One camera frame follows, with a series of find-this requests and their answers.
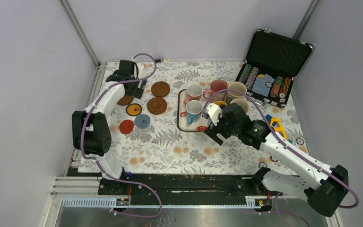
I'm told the brown wooden coaster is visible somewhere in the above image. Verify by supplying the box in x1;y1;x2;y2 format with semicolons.
151;81;170;97
117;95;134;106
147;97;167;115

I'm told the orange smiley coaster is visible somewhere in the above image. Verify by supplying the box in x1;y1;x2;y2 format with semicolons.
125;103;142;116

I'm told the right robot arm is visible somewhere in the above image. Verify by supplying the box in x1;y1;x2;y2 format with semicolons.
204;104;349;217

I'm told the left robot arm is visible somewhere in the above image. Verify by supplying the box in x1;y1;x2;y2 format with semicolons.
71;59;144;194

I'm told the grey blue coaster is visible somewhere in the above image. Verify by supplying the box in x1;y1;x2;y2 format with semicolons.
134;114;151;129

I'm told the red apple coaster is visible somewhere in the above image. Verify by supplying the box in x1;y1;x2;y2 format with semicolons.
119;120;135;135

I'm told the cream mug front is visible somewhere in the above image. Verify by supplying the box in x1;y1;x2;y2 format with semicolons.
230;98;250;115

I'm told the cream mug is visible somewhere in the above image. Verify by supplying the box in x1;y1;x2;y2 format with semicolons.
230;98;250;115
226;81;247;103

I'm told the yellow inside blue mug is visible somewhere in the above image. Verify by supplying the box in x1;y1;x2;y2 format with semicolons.
214;101;227;107

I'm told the white strawberry tray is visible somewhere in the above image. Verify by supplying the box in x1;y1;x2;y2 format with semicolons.
176;89;220;133

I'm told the blue small block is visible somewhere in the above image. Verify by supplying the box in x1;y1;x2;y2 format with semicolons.
266;114;273;123

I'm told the cream mug rear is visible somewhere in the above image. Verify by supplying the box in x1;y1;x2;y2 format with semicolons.
226;81;247;103

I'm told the pink large mug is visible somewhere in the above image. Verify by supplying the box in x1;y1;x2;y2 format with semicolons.
202;79;228;103

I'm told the blue floral mug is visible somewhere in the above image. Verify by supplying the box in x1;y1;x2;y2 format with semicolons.
186;100;203;125

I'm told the blue card deck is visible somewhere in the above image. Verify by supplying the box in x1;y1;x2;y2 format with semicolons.
251;74;275;97

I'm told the yellow triangle toy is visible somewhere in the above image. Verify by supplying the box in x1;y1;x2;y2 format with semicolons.
270;117;289;140

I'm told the pink small mug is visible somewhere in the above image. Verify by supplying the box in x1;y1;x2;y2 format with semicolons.
183;84;203;105

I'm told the floral tablecloth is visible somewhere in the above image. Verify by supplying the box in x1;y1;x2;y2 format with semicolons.
108;61;293;175

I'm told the black poker chip case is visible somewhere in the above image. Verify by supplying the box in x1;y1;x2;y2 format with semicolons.
236;29;314;108

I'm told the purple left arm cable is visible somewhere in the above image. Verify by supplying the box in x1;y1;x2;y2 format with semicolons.
79;53;164;219

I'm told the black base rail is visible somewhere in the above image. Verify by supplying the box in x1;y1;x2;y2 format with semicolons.
67;169;282;208

